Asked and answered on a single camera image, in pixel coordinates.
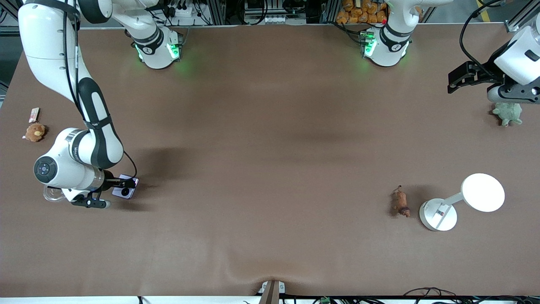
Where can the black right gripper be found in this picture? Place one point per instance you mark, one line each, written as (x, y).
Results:
(108, 177)

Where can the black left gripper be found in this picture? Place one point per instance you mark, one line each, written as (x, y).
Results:
(485, 72)

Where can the brown lion statue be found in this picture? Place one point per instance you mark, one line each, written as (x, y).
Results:
(400, 202)

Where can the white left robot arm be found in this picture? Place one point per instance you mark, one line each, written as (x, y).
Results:
(392, 42)

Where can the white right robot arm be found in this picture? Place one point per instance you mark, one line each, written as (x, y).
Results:
(46, 50)

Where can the green turtle plush toy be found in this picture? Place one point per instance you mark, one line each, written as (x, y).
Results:
(508, 113)

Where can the large clear glass cup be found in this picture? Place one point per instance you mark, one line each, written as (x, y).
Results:
(52, 195)

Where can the small brown plush toy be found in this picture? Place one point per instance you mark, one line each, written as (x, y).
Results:
(35, 132)

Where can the small paper tag card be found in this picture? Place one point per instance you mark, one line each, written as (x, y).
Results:
(33, 115)

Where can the white round desk lamp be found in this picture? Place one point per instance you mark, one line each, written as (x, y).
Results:
(483, 192)

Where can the orange plush toy pile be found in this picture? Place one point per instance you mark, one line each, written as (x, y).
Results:
(363, 14)

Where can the white power strip with plugs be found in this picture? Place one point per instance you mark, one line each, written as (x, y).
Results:
(181, 10)

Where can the long white power strip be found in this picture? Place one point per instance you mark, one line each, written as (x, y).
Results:
(274, 19)

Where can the aluminium frame post with bracket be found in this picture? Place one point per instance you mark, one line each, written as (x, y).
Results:
(10, 14)
(517, 21)

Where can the metal table edge bracket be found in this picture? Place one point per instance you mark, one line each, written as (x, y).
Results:
(271, 291)

